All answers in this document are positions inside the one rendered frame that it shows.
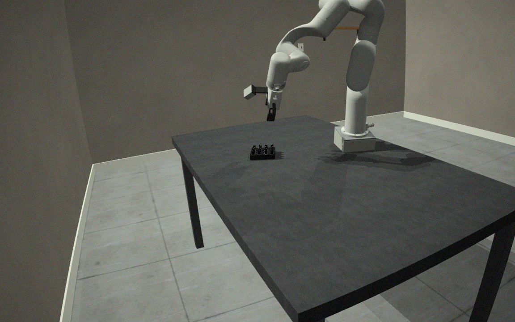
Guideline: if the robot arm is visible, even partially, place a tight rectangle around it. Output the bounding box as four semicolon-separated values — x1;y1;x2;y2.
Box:
244;0;385;138

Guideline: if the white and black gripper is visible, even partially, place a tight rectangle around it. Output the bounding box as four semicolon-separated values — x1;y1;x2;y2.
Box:
266;85;284;121

